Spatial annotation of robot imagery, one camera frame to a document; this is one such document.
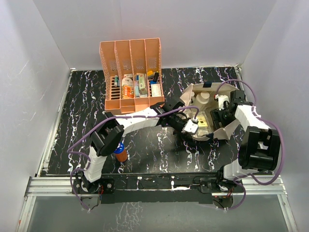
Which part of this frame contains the tall clear square bottle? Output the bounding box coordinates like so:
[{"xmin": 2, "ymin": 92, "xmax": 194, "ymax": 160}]
[{"xmin": 197, "ymin": 116, "xmax": 211, "ymax": 137}]

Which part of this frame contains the cream cylindrical bottle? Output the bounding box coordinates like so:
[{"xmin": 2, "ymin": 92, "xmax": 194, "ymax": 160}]
[{"xmin": 195, "ymin": 91, "xmax": 210, "ymax": 107}]

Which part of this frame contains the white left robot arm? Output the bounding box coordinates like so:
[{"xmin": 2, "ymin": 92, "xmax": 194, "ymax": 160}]
[{"xmin": 81, "ymin": 103, "xmax": 198, "ymax": 193}]

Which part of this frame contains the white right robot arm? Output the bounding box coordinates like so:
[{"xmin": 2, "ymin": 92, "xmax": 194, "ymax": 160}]
[{"xmin": 211, "ymin": 90, "xmax": 281, "ymax": 192}]

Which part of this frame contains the white red label card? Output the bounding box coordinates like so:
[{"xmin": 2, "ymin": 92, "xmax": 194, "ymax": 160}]
[{"xmin": 151, "ymin": 84, "xmax": 162, "ymax": 97}]

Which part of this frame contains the green cardboard box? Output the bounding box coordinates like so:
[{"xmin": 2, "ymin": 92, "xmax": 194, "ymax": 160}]
[{"xmin": 137, "ymin": 73, "xmax": 148, "ymax": 96}]

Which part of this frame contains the orange spiral notebook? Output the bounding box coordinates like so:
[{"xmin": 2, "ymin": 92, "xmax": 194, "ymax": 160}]
[{"xmin": 122, "ymin": 86, "xmax": 135, "ymax": 99}]

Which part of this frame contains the white label packet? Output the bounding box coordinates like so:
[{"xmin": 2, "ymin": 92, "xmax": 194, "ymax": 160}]
[{"xmin": 122, "ymin": 73, "xmax": 133, "ymax": 87}]

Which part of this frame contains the peach plastic desk organizer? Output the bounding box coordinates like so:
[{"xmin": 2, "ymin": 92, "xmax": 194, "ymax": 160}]
[{"xmin": 99, "ymin": 38, "xmax": 165, "ymax": 115}]

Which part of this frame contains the green white glue stick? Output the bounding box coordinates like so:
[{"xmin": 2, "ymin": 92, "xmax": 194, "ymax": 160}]
[{"xmin": 114, "ymin": 75, "xmax": 118, "ymax": 87}]

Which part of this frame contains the orange bottle blue cap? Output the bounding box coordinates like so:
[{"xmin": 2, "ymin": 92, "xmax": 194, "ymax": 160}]
[{"xmin": 114, "ymin": 142, "xmax": 128, "ymax": 162}]

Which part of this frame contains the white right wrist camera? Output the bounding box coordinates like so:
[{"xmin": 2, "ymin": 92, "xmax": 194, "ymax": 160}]
[{"xmin": 214, "ymin": 94, "xmax": 229, "ymax": 110}]

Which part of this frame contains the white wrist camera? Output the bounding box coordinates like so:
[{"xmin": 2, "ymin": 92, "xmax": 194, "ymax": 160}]
[
  {"xmin": 182, "ymin": 118, "xmax": 198, "ymax": 135},
  {"xmin": 214, "ymin": 94, "xmax": 229, "ymax": 110}
]

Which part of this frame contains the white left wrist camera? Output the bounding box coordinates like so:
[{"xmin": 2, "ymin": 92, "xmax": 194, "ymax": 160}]
[{"xmin": 182, "ymin": 118, "xmax": 198, "ymax": 135}]

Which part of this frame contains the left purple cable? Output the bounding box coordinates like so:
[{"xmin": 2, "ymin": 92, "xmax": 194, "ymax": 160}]
[{"xmin": 67, "ymin": 105, "xmax": 200, "ymax": 211}]

